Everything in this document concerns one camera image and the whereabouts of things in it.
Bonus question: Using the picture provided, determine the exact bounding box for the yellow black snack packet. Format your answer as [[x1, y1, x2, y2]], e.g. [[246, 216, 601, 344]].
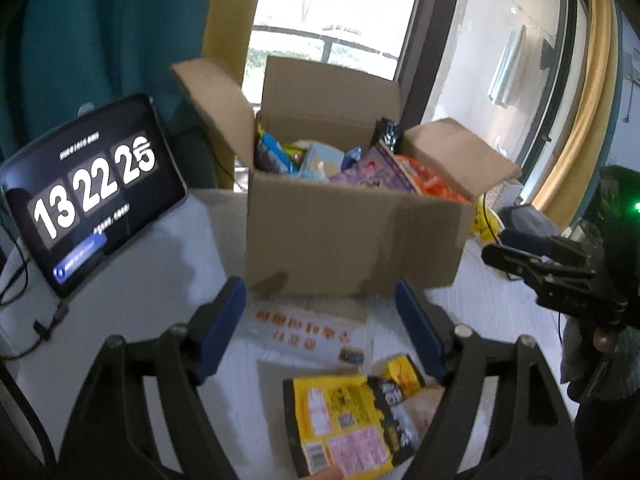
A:
[[282, 354, 446, 478]]

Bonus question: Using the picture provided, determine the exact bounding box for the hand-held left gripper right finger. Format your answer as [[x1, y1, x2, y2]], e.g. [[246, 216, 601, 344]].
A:
[[394, 280, 583, 480]]

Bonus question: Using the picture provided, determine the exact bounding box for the white ribbed heater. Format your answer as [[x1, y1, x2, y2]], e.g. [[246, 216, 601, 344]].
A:
[[487, 180, 523, 207]]

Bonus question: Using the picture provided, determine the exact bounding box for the purple snack packet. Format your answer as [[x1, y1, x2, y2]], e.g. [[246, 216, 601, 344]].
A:
[[329, 141, 417, 195]]

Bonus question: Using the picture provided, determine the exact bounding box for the yellow plastic bag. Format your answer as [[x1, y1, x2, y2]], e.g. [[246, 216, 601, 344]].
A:
[[472, 195, 502, 243]]

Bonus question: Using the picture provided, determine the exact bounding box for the pale blue snack packet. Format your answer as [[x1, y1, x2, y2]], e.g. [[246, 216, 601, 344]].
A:
[[299, 142, 346, 182]]

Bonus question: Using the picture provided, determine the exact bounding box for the black door frame post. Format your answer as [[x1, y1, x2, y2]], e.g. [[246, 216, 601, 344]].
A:
[[520, 0, 591, 181], [392, 0, 466, 128]]

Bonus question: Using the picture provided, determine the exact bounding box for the black tablet cable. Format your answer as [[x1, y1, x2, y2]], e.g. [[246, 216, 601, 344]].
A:
[[0, 220, 71, 361]]

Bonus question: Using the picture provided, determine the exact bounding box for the hanging pale blue towel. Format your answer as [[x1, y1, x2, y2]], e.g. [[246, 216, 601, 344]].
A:
[[487, 25, 527, 108]]

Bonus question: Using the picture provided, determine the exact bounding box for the brown cardboard box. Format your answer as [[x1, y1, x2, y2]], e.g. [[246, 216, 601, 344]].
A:
[[170, 55, 523, 298]]

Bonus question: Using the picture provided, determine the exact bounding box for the grey cloth bag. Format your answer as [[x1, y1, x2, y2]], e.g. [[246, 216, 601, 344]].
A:
[[500, 204, 548, 233]]

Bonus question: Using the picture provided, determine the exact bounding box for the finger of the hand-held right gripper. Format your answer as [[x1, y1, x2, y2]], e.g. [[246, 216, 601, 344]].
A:
[[481, 244, 628, 321], [500, 229, 601, 273]]

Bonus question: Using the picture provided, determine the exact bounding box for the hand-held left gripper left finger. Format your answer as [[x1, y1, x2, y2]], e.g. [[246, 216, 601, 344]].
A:
[[55, 276, 247, 480]]

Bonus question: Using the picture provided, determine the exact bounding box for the yellow curtain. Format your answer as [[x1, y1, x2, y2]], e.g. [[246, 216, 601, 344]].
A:
[[525, 0, 621, 231], [202, 0, 271, 106]]

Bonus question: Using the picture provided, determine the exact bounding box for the black tablet with clock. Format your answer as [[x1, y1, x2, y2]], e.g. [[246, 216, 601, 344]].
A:
[[0, 92, 190, 298]]

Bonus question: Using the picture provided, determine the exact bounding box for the small white card packet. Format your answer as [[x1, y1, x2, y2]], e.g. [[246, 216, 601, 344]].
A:
[[239, 297, 375, 367]]

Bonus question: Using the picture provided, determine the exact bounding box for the black balcony railing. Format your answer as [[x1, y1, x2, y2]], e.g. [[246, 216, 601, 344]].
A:
[[250, 22, 401, 81]]

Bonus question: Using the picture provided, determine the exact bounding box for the person's right hand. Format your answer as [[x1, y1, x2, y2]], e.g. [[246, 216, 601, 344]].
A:
[[594, 322, 623, 356]]

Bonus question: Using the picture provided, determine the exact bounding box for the teal curtain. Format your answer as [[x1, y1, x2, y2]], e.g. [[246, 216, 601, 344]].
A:
[[0, 0, 221, 161], [600, 5, 640, 176]]

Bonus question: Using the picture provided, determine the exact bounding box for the blue striped candy packet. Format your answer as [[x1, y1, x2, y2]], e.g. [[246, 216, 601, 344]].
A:
[[256, 130, 295, 175]]

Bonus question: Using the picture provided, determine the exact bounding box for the orange snack packet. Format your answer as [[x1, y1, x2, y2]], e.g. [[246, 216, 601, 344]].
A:
[[395, 155, 473, 204]]

